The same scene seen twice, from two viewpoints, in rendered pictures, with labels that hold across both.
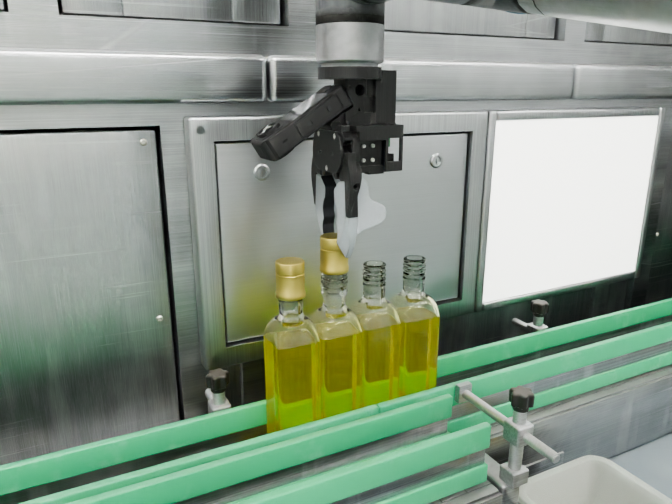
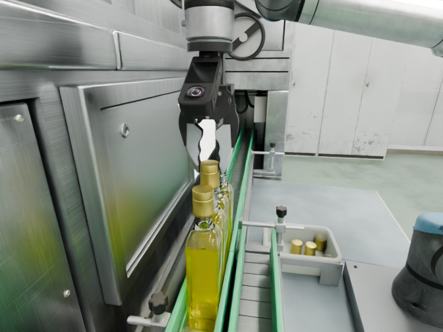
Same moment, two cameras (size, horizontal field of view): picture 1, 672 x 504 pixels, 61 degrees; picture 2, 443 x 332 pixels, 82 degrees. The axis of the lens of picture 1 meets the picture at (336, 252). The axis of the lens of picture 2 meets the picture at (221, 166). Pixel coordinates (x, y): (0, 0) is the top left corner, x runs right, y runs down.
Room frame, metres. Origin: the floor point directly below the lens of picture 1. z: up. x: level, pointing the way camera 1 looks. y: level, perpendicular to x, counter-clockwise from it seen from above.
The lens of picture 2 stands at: (0.39, 0.33, 1.34)
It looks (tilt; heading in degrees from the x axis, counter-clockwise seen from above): 20 degrees down; 305
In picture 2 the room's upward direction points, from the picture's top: straight up
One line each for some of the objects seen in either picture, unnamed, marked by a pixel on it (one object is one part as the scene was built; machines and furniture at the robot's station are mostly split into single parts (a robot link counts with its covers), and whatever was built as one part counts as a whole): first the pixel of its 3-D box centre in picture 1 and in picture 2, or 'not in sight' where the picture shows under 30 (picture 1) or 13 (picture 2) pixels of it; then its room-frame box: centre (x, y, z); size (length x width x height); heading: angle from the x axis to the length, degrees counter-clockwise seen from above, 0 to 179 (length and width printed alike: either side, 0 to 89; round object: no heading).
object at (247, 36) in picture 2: not in sight; (243, 37); (1.12, -0.87, 1.49); 0.21 x 0.05 x 0.21; 27
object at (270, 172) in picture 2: not in sight; (266, 164); (0.91, -0.78, 0.90); 0.17 x 0.05 x 0.22; 27
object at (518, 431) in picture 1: (503, 426); (270, 228); (0.62, -0.21, 0.95); 0.17 x 0.03 x 0.12; 27
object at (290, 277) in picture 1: (290, 278); (203, 200); (0.63, 0.05, 1.14); 0.04 x 0.04 x 0.04
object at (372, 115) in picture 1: (355, 122); (211, 83); (0.66, -0.02, 1.32); 0.09 x 0.08 x 0.12; 117
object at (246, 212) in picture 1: (467, 216); (185, 136); (0.91, -0.22, 1.15); 0.90 x 0.03 x 0.34; 117
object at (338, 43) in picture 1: (348, 48); (207, 29); (0.66, -0.01, 1.40); 0.08 x 0.08 x 0.05
